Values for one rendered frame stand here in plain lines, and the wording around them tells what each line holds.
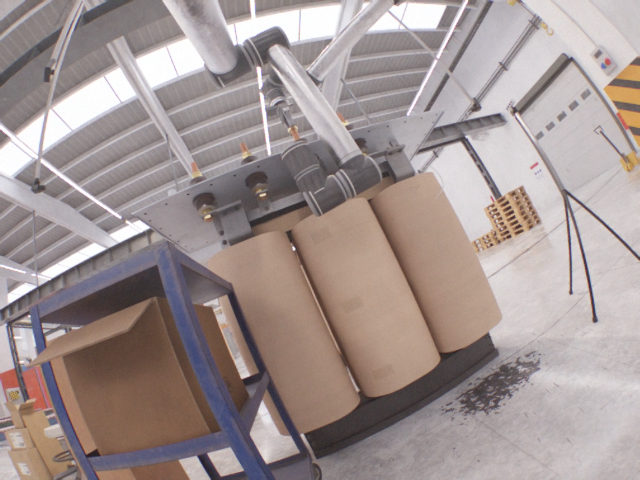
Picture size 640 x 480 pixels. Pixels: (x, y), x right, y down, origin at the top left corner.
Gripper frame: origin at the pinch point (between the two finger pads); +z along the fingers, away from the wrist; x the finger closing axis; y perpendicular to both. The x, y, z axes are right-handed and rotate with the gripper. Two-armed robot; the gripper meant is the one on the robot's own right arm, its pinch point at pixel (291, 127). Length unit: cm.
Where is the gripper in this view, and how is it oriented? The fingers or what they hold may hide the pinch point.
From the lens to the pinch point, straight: 153.2
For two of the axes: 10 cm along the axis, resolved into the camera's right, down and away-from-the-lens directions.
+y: 9.1, -3.8, 1.4
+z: 4.0, 8.9, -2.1
